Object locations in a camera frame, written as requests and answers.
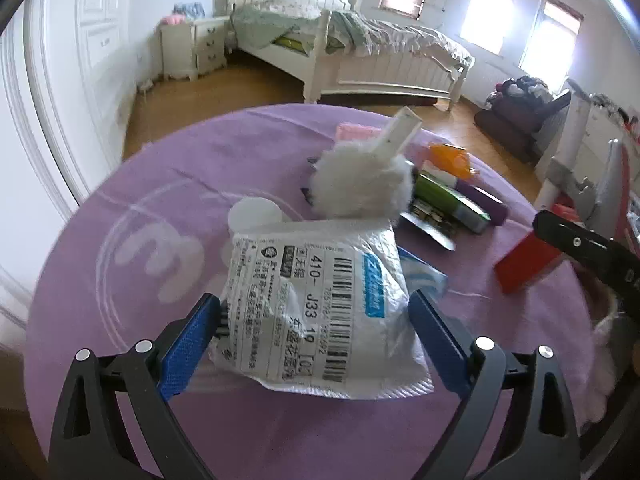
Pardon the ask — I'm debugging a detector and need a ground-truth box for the white plastic mailer bag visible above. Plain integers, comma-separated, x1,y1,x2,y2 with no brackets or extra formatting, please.
207,218,436,401

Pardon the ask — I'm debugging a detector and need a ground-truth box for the bright window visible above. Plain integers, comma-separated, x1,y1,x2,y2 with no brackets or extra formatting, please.
460,0,521,56
520,0,583,78

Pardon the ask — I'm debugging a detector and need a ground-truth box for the green and white box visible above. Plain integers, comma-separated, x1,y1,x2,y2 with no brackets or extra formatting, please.
412,161,491,234

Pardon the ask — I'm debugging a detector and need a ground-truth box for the white wardrobe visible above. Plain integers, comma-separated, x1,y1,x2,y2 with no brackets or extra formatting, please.
0,0,146,286

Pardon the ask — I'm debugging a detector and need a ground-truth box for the white wooden bed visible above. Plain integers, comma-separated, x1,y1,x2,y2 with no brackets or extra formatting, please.
215,0,476,111

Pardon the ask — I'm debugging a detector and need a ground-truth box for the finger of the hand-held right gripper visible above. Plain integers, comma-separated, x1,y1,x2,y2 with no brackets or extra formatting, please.
532,209,640,306

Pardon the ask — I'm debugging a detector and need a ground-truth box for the long white paper box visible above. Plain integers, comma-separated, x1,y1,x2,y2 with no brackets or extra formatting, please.
370,106,422,166

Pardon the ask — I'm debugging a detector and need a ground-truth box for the purple tablecloth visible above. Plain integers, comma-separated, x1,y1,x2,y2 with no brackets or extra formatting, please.
22,103,598,480

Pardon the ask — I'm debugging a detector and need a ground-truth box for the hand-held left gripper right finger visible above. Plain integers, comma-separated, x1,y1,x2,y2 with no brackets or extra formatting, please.
407,290,581,480

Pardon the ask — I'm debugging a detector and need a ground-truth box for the pink sponge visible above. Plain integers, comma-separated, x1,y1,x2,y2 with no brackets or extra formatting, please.
336,122,383,143

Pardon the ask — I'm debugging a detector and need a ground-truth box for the dark snack packet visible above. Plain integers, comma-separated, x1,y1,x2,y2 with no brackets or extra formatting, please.
400,199,458,252

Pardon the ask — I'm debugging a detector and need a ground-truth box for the white nightstand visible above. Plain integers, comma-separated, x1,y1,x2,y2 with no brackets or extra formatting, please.
160,16,232,81

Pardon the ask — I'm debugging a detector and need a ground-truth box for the white dresser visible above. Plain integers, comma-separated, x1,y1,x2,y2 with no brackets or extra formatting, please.
565,92,640,196

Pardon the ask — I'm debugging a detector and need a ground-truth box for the pale green floral blanket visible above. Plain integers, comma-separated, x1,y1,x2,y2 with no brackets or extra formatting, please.
232,2,476,68

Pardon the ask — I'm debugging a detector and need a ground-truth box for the red box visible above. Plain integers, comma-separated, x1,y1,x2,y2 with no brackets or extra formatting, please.
494,232,566,295

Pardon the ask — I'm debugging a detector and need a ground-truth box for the white round plastic lid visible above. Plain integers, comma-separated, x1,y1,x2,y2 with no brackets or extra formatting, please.
227,196,283,236

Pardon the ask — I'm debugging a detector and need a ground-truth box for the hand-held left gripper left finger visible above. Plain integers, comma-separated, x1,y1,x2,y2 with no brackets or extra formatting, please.
47,294,222,480

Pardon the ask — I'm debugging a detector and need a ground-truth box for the purple tube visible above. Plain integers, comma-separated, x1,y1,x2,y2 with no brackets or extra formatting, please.
455,178,508,226

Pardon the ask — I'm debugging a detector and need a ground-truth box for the white fluffy ball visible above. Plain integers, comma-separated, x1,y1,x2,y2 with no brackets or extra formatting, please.
306,147,416,221

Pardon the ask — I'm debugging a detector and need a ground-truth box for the blue and white packet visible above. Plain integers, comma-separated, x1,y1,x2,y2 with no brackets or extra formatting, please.
397,245,448,301

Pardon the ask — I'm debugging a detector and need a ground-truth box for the dark sofa with clothes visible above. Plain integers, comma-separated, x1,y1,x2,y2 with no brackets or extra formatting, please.
474,76,573,163

